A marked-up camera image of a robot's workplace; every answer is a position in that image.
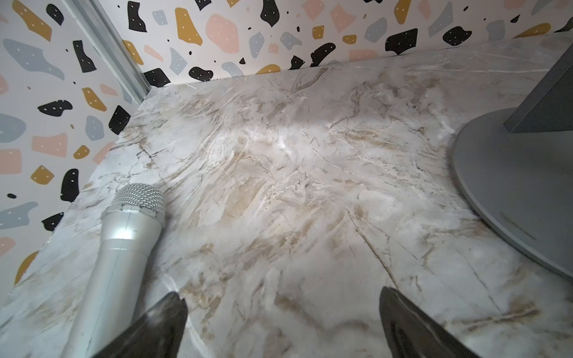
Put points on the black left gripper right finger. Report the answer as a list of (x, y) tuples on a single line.
[(410, 332)]

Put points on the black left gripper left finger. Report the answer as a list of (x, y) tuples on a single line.
[(157, 333)]

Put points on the grey monitor stand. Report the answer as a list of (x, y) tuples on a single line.
[(514, 167)]

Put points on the silver microphone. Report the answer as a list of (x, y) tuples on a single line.
[(130, 228)]

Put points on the left aluminium corner post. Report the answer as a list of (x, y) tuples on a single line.
[(95, 23)]

